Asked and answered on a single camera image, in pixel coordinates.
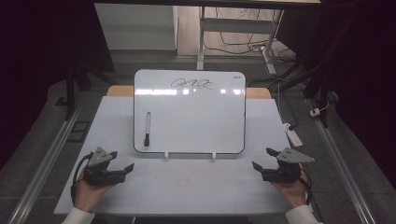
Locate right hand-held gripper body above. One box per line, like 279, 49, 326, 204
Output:
261, 147, 316, 185

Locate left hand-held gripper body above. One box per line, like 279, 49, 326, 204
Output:
83, 147, 127, 187

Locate white whiteboard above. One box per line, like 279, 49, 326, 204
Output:
133, 68, 247, 155

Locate person's left hand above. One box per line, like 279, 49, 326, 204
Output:
73, 169, 117, 214

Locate person's right hand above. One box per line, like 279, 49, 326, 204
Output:
270, 163, 311, 209

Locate wooden table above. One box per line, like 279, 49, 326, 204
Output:
106, 85, 273, 100

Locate black metal stand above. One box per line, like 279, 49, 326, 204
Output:
303, 59, 335, 129
55, 60, 117, 121

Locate white cabinet panel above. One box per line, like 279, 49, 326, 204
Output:
94, 3, 179, 51

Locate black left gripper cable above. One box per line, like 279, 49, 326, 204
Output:
70, 151, 94, 204

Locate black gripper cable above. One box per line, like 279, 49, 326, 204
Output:
70, 151, 94, 204
299, 167, 316, 207

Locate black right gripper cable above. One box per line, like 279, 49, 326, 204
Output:
299, 167, 316, 207

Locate metal floor rail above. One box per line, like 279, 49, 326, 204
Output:
7, 92, 90, 224
306, 99, 376, 224

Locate black cables on floor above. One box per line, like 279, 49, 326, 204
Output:
204, 7, 300, 91

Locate white metal desk frame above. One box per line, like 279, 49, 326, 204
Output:
196, 6, 285, 76

